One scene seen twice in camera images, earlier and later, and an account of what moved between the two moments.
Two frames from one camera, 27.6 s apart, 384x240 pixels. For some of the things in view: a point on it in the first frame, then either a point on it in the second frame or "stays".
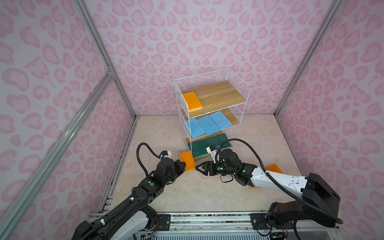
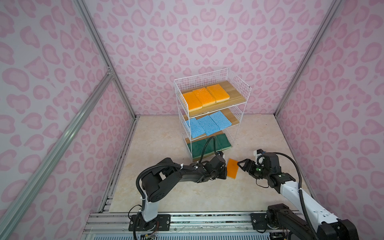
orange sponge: x=187 y=157 → x=204 y=96
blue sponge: x=208 y=125 stays
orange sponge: x=193 y=101 stays
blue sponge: x=220 y=120 stays
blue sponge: x=195 y=128 stays
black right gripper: x=206 y=165 → x=250 y=168
